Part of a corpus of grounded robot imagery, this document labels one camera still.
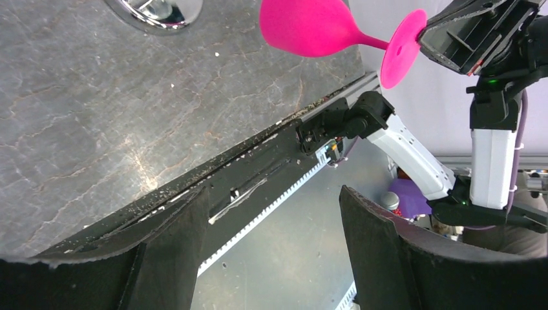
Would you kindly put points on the red glitter microphone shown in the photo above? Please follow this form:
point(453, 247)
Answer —
point(390, 201)

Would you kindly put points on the chrome wire wine glass rack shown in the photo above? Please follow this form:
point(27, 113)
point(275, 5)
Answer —
point(159, 17)

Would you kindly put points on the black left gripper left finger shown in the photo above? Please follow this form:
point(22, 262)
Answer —
point(149, 265)

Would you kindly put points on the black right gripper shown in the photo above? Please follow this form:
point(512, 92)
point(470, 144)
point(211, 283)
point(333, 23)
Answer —
point(467, 35)

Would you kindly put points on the pink plastic wine glass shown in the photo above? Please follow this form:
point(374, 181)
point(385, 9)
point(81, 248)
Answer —
point(322, 28)

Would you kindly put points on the purple object outside cell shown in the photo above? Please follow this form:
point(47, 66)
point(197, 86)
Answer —
point(412, 203)

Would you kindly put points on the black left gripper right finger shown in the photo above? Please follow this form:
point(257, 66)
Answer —
point(398, 265)

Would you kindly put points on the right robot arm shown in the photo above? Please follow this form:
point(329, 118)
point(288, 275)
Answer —
point(464, 89)

